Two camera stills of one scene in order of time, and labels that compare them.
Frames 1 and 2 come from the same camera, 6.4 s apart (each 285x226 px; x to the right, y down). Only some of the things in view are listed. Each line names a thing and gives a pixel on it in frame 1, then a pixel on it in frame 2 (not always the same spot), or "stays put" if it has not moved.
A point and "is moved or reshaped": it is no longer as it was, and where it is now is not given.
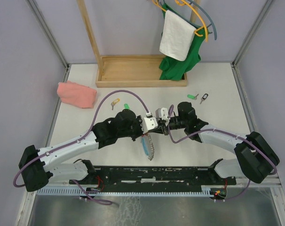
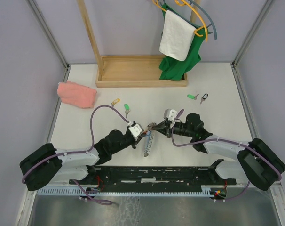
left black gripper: (139, 121) → (137, 139)
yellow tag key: (114, 102) stays put
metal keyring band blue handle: (148, 146) is moved or reshaped
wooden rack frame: (132, 71) stays put
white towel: (177, 35) stays put
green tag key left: (126, 106) stays put
